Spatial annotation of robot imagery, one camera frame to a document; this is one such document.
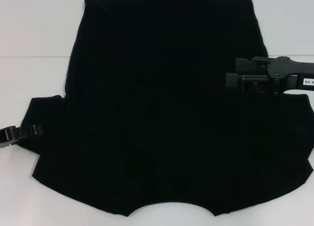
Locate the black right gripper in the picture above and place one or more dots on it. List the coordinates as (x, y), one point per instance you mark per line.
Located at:
(289, 71)

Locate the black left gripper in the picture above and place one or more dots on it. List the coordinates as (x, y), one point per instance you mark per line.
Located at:
(7, 136)

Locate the black shirt with FREE print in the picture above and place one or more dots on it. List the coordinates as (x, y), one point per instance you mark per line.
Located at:
(159, 101)

